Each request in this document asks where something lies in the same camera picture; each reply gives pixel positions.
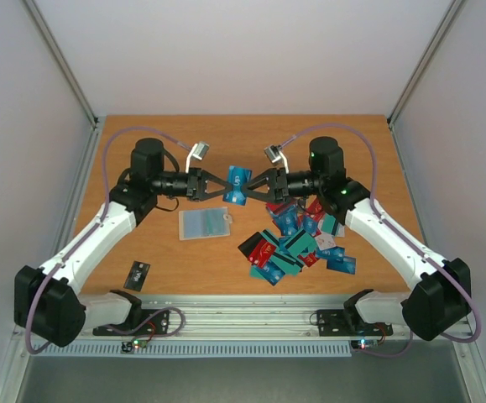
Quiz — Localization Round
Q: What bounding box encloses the blue card right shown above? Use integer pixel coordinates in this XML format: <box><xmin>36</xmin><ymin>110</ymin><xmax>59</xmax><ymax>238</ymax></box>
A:
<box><xmin>327</xmin><ymin>256</ymin><xmax>357</xmax><ymax>275</ymax></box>

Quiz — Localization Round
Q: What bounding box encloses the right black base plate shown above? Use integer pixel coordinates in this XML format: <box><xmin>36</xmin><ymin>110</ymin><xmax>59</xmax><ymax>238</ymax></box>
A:
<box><xmin>315</xmin><ymin>309</ymin><xmax>394</xmax><ymax>338</ymax></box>

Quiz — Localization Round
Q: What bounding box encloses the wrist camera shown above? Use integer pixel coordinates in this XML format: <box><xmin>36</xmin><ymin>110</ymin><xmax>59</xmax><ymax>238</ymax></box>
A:
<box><xmin>185</xmin><ymin>141</ymin><xmax>210</xmax><ymax>173</ymax></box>
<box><xmin>264</xmin><ymin>144</ymin><xmax>290</xmax><ymax>173</ymax></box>

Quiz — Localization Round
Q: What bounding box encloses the red card top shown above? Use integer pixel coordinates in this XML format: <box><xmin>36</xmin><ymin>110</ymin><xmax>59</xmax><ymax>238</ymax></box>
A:
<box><xmin>265</xmin><ymin>201</ymin><xmax>293</xmax><ymax>216</ymax></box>

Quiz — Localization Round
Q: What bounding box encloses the beige card holder wallet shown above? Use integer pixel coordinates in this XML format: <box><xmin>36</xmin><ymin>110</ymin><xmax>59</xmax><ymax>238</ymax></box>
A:
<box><xmin>179</xmin><ymin>207</ymin><xmax>233</xmax><ymax>241</ymax></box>

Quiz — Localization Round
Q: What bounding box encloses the grey slotted cable duct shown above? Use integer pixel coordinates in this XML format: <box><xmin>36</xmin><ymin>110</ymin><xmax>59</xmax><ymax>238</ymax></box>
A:
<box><xmin>40</xmin><ymin>340</ymin><xmax>352</xmax><ymax>359</ymax></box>

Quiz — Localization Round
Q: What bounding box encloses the red VIP card upper right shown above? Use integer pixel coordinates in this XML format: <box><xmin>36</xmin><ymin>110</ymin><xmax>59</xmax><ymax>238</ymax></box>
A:
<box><xmin>305</xmin><ymin>198</ymin><xmax>326</xmax><ymax>222</ymax></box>

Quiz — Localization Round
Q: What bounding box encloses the left small circuit board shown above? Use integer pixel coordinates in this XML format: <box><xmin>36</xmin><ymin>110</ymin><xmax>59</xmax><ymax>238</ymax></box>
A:
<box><xmin>121</xmin><ymin>339</ymin><xmax>149</xmax><ymax>353</ymax></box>

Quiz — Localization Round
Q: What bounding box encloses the black card under red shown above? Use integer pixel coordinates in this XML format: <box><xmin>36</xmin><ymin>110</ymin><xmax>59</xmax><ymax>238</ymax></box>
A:
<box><xmin>238</xmin><ymin>232</ymin><xmax>264</xmax><ymax>258</ymax></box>

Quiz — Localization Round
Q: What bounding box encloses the lone black VIP card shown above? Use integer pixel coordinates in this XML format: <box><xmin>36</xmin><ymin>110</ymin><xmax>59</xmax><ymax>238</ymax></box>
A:
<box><xmin>123</xmin><ymin>261</ymin><xmax>150</xmax><ymax>291</ymax></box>

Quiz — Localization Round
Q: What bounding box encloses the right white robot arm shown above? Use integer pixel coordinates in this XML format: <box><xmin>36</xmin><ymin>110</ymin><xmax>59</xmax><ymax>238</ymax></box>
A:
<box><xmin>242</xmin><ymin>137</ymin><xmax>474</xmax><ymax>341</ymax></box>

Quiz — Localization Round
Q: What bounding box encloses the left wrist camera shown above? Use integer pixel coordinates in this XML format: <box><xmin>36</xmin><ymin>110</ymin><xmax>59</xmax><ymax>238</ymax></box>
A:
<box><xmin>185</xmin><ymin>141</ymin><xmax>210</xmax><ymax>173</ymax></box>

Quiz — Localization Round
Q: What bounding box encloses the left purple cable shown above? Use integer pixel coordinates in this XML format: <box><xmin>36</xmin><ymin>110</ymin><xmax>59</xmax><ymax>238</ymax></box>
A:
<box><xmin>25</xmin><ymin>126</ymin><xmax>196</xmax><ymax>355</ymax></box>

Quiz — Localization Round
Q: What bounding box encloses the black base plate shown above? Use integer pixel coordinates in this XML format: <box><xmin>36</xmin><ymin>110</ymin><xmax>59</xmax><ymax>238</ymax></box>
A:
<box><xmin>92</xmin><ymin>309</ymin><xmax>170</xmax><ymax>337</ymax></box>
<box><xmin>315</xmin><ymin>309</ymin><xmax>394</xmax><ymax>338</ymax></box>

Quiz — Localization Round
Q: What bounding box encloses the white red card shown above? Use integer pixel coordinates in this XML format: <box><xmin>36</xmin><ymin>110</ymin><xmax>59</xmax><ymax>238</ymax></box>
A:
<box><xmin>314</xmin><ymin>233</ymin><xmax>336</xmax><ymax>250</ymax></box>

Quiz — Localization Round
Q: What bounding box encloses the blue VIP card handed over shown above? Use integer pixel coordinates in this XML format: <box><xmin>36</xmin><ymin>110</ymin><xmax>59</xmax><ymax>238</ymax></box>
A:
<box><xmin>222</xmin><ymin>165</ymin><xmax>252</xmax><ymax>206</ymax></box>

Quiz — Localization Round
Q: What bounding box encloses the teal card upper right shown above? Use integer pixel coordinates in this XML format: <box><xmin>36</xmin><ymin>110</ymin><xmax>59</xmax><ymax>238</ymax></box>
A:
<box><xmin>318</xmin><ymin>214</ymin><xmax>345</xmax><ymax>237</ymax></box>

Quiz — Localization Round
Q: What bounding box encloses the red vip card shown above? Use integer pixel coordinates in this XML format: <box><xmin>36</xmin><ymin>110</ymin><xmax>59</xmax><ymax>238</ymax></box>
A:
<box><xmin>248</xmin><ymin>239</ymin><xmax>276</xmax><ymax>269</ymax></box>
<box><xmin>305</xmin><ymin>198</ymin><xmax>326</xmax><ymax>222</ymax></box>

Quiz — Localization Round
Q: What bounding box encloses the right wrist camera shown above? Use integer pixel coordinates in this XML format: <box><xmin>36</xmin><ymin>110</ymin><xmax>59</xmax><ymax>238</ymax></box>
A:
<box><xmin>264</xmin><ymin>144</ymin><xmax>290</xmax><ymax>173</ymax></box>

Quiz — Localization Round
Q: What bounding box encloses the purple cable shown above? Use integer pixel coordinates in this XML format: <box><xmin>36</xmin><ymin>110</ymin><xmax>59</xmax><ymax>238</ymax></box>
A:
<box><xmin>25</xmin><ymin>126</ymin><xmax>196</xmax><ymax>355</ymax></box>
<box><xmin>280</xmin><ymin>123</ymin><xmax>483</xmax><ymax>358</ymax></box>

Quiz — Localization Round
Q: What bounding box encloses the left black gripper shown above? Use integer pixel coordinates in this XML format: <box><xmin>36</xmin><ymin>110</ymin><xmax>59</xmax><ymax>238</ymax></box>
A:
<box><xmin>152</xmin><ymin>167</ymin><xmax>233</xmax><ymax>201</ymax></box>

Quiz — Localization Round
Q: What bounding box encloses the right small circuit board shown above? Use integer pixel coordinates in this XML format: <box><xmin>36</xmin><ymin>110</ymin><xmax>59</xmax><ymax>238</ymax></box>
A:
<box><xmin>350</xmin><ymin>338</ymin><xmax>380</xmax><ymax>351</ymax></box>

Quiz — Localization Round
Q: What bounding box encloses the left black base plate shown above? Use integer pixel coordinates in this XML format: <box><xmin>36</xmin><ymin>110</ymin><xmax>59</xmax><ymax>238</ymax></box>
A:
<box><xmin>92</xmin><ymin>309</ymin><xmax>170</xmax><ymax>337</ymax></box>

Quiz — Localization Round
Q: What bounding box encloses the red VIP card left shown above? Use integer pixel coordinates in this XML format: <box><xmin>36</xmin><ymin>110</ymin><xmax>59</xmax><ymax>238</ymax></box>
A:
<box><xmin>248</xmin><ymin>239</ymin><xmax>276</xmax><ymax>269</ymax></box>

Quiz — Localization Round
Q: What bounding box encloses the blue card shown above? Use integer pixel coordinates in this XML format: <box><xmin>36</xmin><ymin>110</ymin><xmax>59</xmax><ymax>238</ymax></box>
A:
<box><xmin>273</xmin><ymin>211</ymin><xmax>298</xmax><ymax>236</ymax></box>
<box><xmin>327</xmin><ymin>256</ymin><xmax>357</xmax><ymax>275</ymax></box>

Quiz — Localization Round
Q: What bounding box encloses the aluminium frame post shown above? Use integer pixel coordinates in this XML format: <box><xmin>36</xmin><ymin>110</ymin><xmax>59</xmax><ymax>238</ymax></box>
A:
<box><xmin>21</xmin><ymin>0</ymin><xmax>99</xmax><ymax>128</ymax></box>
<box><xmin>387</xmin><ymin>0</ymin><xmax>467</xmax><ymax>130</ymax></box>

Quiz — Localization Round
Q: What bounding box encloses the small circuit board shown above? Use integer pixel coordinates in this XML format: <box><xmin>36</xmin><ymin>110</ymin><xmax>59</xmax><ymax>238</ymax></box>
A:
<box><xmin>350</xmin><ymin>338</ymin><xmax>380</xmax><ymax>351</ymax></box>
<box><xmin>121</xmin><ymin>339</ymin><xmax>149</xmax><ymax>353</ymax></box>

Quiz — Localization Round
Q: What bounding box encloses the blue card centre top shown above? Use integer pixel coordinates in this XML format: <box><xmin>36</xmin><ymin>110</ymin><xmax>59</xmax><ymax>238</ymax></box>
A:
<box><xmin>273</xmin><ymin>211</ymin><xmax>298</xmax><ymax>236</ymax></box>

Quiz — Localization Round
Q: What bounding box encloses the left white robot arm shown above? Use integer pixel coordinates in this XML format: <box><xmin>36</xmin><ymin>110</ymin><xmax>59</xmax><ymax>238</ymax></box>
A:
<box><xmin>14</xmin><ymin>138</ymin><xmax>233</xmax><ymax>354</ymax></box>

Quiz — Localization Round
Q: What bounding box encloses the left aluminium frame post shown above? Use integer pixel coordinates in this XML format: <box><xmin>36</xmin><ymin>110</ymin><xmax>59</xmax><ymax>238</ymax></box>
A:
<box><xmin>21</xmin><ymin>0</ymin><xmax>99</xmax><ymax>128</ymax></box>

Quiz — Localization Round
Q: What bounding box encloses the right aluminium frame post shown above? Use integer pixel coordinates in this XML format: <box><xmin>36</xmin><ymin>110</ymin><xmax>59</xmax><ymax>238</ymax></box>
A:
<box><xmin>387</xmin><ymin>0</ymin><xmax>467</xmax><ymax>130</ymax></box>

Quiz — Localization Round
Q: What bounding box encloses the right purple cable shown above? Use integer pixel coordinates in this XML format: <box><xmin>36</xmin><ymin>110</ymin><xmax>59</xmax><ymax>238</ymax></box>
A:
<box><xmin>280</xmin><ymin>123</ymin><xmax>483</xmax><ymax>358</ymax></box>

